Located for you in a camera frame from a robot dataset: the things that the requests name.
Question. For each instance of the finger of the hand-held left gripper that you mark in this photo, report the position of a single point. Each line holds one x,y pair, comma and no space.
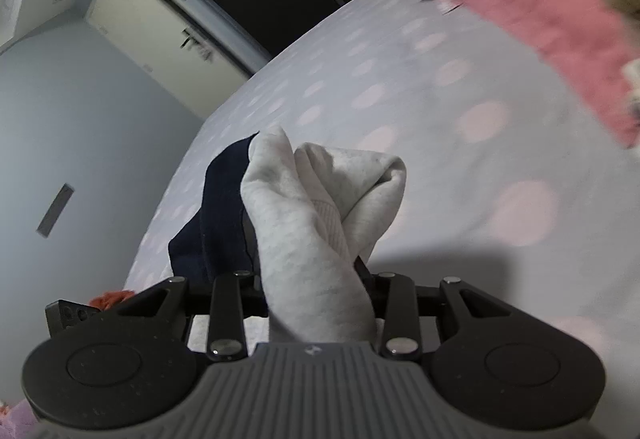
70,316

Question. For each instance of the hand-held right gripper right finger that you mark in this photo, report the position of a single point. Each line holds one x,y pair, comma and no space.
400,304

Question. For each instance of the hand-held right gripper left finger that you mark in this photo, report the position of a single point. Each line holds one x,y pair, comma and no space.
227,304

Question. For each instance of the light grey sweatpants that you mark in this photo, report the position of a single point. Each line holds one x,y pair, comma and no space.
300,229

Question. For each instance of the orange knitted cloth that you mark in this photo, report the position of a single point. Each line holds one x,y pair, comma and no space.
112,299

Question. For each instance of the grey blanket with pink dots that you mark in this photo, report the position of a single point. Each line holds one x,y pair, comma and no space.
450,219

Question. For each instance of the beige door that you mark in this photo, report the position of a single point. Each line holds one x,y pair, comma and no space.
150,34

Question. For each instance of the grey wall plate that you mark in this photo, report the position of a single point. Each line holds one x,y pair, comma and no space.
55,210

